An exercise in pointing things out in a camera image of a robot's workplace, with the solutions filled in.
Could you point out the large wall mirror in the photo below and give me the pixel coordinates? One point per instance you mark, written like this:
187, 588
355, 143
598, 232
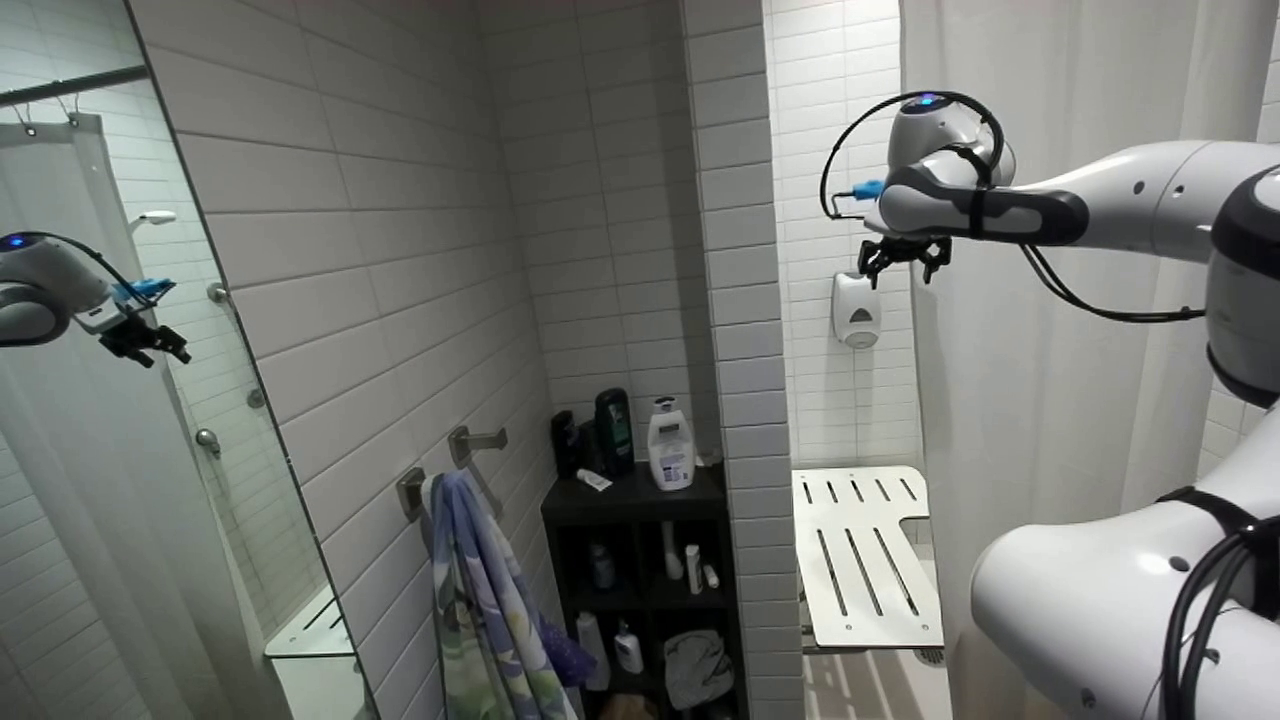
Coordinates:
133, 452

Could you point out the chrome towel bar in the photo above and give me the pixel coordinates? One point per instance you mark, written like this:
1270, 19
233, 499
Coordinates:
465, 437

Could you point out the black shelf unit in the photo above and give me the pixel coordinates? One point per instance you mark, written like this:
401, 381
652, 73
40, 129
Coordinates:
642, 532

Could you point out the white pump lotion bottle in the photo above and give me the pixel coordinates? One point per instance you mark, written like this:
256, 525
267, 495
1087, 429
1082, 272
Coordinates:
670, 448

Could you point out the blue patterned towel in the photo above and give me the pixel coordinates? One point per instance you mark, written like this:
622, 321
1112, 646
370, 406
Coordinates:
487, 602

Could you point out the small white bar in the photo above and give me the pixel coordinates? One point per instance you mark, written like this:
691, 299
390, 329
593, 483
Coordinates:
593, 478

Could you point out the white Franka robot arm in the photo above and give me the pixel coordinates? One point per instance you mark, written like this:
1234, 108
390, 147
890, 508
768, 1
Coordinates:
1144, 195

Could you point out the white shower curtain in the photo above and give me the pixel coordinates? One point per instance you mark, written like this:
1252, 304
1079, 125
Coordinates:
1064, 401

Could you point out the dark shelf bottle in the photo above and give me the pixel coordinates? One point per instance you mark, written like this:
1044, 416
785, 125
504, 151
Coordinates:
603, 567

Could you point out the grey folded cloth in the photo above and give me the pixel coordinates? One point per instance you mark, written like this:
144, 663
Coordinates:
697, 668

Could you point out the tall pale bottle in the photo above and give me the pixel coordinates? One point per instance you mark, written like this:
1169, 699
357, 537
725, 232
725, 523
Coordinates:
591, 650

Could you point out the white wall soap dispenser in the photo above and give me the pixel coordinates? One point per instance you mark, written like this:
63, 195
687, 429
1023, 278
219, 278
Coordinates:
852, 313

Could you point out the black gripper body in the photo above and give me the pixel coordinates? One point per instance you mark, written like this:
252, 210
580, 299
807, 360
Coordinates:
904, 249

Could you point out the dark green bottle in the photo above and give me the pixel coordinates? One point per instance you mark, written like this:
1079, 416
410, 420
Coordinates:
614, 429

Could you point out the small white bottle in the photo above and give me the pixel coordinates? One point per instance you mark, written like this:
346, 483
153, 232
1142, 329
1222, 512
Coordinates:
695, 571

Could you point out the small black bottle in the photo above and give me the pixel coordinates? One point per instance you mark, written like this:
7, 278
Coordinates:
567, 443

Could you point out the white slatted shower bench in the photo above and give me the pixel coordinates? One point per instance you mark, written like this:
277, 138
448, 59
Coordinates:
860, 560

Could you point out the white squat bottle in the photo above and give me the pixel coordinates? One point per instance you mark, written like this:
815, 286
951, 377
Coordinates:
625, 650

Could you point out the slim white tube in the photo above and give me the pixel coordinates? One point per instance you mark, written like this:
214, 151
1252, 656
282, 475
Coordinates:
670, 551

